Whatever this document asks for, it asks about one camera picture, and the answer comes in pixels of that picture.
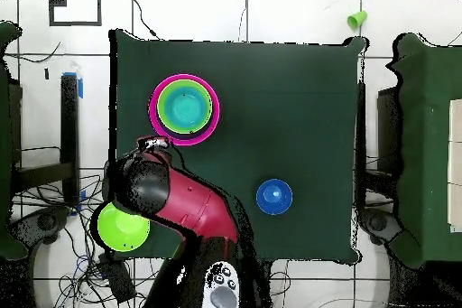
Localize light blue plastic bowl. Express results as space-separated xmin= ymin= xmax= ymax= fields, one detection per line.
xmin=166 ymin=89 xmax=209 ymax=125

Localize black power adapter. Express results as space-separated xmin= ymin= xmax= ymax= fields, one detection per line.
xmin=97 ymin=253 xmax=137 ymax=304

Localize dark blue plastic bowl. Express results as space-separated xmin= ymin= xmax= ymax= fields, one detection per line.
xmin=255 ymin=178 xmax=294 ymax=216

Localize black upright post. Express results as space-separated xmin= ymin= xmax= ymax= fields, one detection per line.
xmin=60 ymin=72 xmax=81 ymax=208

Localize green plastic bowl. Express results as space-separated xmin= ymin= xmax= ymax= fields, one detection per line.
xmin=97 ymin=201 xmax=152 ymax=253
xmin=156 ymin=79 xmax=213 ymax=135

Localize black floor cable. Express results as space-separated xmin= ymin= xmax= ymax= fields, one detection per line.
xmin=125 ymin=0 xmax=161 ymax=40

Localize beige boxes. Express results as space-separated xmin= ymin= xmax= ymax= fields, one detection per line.
xmin=447 ymin=98 xmax=462 ymax=233

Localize pink plastic bowl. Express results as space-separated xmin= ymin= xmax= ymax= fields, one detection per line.
xmin=148 ymin=73 xmax=220 ymax=147

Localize green cloth side table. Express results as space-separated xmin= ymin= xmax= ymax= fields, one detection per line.
xmin=0 ymin=20 xmax=28 ymax=260
xmin=385 ymin=32 xmax=462 ymax=269

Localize dark green table cloth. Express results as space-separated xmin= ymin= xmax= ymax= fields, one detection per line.
xmin=108 ymin=28 xmax=370 ymax=264

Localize green plastic cup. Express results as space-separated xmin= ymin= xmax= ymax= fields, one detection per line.
xmin=346 ymin=10 xmax=368 ymax=32

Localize black pedestal leg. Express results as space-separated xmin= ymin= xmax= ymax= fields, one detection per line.
xmin=8 ymin=206 xmax=70 ymax=308
xmin=358 ymin=208 xmax=403 ymax=247

